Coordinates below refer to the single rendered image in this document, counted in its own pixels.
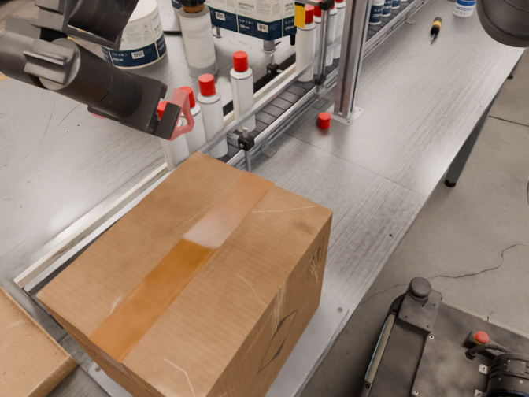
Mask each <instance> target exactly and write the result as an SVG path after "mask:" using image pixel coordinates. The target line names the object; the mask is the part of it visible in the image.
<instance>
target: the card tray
mask: <svg viewBox="0 0 529 397"><path fill-rule="evenodd" d="M78 365H79V363H78V362H77V361H76V360H75V359H74V358H73V357H72V356H71V355H70V354H69V353H68V352H67V351H66V350H65V349H64V348H63V347H62V346H61V345H60V344H59V343H58V342H57V341H56V340H55V339H54V338H53V337H52V336H51V335H50V334H49V333H48V332H47V331H46V330H45V329H44V328H43V327H42V326H41V325H40V324H39V323H38V322H37V321H36V320H35V319H34V318H33V317H32V316H31V315H30V314H29V313H28V312H27V311H26V310H25V309H24V308H23V307H22V306H20V305H19V304H18V303H17V302H16V301H15V300H14V299H13V298H12V297H11V296H10V295H9V294H8V293H7V292H6V291H5V290H4V289H3V288H2V287H1V286H0V397H47V396H48V395H49V394H50V393H51V392H52V391H53V390H54V389H55V388H56V387H57V386H58V385H59V384H60V383H61V382H62V381H63V380H64V379H65V378H66V377H67V376H68V375H69V374H70V373H71V372H72V371H73V370H74V369H75V368H76V367H77V366H78Z"/></svg>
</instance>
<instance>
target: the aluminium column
mask: <svg viewBox="0 0 529 397"><path fill-rule="evenodd" d="M371 7H372V0H346V9H345V16H344V23H343V30H342V43H341V50H340V58H339V64H338V78H337V84H336V92H335V104H334V112H333V113H334V114H336V115H339V116H340V117H344V118H346V119H347V118H348V117H349V116H350V115H351V114H352V113H353V112H354V110H355V105H356V100H357V90H358V85H359V80H360V75H361V66H362V61H363V56H364V47H365V41H366V36H367V31H368V22H369V17H370V12H371Z"/></svg>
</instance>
